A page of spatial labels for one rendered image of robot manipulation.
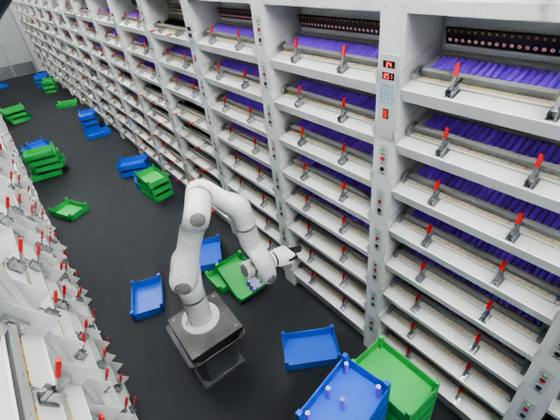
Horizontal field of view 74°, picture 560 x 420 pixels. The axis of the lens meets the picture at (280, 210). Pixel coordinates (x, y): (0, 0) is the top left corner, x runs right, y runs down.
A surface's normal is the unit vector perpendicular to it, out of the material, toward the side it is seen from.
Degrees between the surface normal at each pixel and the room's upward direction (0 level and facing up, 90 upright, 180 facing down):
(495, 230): 20
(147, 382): 0
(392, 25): 90
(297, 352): 0
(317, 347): 0
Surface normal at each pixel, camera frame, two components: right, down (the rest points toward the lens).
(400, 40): -0.78, 0.43
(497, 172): -0.36, -0.62
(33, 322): 0.62, 0.41
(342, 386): -0.10, -0.80
